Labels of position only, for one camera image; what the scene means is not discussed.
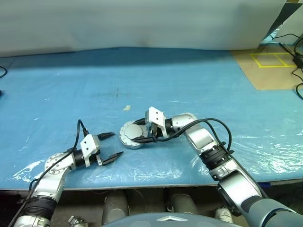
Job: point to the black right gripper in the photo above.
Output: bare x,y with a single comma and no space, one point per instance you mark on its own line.
156,132

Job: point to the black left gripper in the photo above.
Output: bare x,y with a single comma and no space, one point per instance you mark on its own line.
99,151

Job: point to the silver scalloped housing lid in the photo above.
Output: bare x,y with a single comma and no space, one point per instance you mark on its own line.
132,132

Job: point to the silver motor housing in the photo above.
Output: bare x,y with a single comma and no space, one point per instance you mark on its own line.
131,146

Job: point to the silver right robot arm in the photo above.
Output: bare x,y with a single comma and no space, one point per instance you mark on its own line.
206,142

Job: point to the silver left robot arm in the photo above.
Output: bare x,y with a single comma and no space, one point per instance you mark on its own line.
56,175

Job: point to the small beige tape piece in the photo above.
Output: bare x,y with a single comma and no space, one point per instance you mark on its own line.
127,108

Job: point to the blue plastic table cover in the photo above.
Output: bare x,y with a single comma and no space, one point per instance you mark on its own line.
151,89

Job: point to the dark rounded grey shape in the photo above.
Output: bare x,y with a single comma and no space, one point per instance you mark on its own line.
184,204
116,205

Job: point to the small metal clip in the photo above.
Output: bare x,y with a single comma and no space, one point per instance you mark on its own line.
75,221

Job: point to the grey-blue robot torso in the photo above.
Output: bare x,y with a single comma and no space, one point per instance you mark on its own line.
165,221

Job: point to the white crumpled object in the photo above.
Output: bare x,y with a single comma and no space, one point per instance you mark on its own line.
223,214

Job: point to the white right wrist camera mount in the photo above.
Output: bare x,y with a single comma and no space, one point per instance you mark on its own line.
156,118

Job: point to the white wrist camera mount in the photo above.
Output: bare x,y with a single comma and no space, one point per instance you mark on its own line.
88,146
156,118

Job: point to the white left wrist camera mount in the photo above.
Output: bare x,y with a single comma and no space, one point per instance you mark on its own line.
88,146

